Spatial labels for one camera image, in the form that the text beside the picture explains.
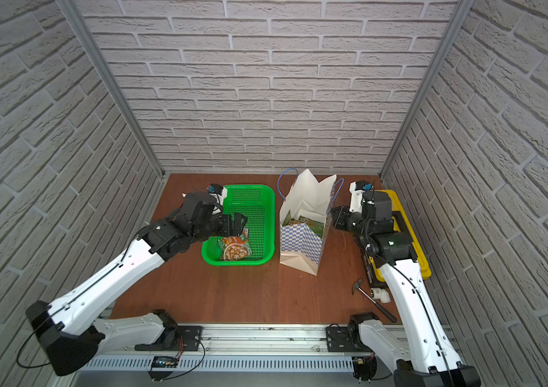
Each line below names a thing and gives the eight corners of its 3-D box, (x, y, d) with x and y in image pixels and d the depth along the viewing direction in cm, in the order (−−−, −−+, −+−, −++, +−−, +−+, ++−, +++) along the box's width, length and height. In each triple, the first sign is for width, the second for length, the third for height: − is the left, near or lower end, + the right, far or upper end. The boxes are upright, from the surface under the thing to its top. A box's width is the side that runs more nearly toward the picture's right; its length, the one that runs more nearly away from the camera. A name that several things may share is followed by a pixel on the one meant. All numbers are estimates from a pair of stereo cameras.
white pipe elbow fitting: (372, 302, 83) (375, 299, 80) (369, 290, 86) (372, 287, 83) (388, 302, 83) (391, 299, 80) (384, 290, 86) (388, 287, 83)
